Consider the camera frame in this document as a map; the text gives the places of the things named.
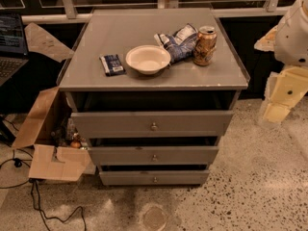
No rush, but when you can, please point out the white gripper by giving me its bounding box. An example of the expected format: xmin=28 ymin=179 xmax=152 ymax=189
xmin=254 ymin=26 xmax=308 ymax=123

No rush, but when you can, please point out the grey bottom drawer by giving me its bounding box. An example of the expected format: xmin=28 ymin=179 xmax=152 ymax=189
xmin=99 ymin=170 xmax=209 ymax=186

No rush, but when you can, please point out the grey drawer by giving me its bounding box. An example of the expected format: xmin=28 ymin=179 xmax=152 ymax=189
xmin=99 ymin=170 xmax=209 ymax=186
xmin=89 ymin=146 xmax=218 ymax=166
xmin=71 ymin=111 xmax=233 ymax=139

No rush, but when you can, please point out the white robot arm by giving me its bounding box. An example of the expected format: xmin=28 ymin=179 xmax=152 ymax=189
xmin=254 ymin=0 xmax=308 ymax=123

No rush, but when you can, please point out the grey top drawer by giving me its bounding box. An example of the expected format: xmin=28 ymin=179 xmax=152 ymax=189
xmin=71 ymin=111 xmax=233 ymax=139

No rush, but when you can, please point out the grey drawer cabinet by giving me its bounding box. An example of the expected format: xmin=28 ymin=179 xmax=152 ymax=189
xmin=59 ymin=9 xmax=249 ymax=173

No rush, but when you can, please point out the grey middle drawer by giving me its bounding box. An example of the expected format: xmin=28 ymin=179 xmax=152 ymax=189
xmin=89 ymin=146 xmax=218 ymax=166

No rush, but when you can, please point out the open cardboard box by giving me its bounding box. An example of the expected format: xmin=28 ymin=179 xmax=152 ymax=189
xmin=11 ymin=22 xmax=92 ymax=183

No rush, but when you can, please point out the gold soda can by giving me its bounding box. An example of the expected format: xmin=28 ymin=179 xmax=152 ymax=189
xmin=192 ymin=26 xmax=217 ymax=66

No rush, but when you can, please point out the crumpled blue chip bag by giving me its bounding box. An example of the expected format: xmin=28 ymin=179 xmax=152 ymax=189
xmin=154 ymin=24 xmax=197 ymax=64

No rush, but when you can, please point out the white paper bowl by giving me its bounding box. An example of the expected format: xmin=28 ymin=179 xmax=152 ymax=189
xmin=125 ymin=45 xmax=171 ymax=75

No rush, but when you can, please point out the small blue snack packet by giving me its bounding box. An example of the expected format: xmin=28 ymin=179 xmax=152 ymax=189
xmin=99 ymin=54 xmax=126 ymax=76

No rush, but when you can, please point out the round floor drain cover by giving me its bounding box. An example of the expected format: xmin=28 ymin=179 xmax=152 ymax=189
xmin=142 ymin=207 xmax=167 ymax=231

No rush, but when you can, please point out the black laptop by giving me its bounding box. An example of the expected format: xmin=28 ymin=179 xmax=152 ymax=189
xmin=0 ymin=12 xmax=29 ymax=87

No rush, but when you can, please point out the white railing frame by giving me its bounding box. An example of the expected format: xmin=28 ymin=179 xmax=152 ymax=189
xmin=0 ymin=0 xmax=308 ymax=25

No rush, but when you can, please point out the black floor cable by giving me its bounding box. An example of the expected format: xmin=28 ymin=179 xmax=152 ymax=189
xmin=0 ymin=118 xmax=88 ymax=231

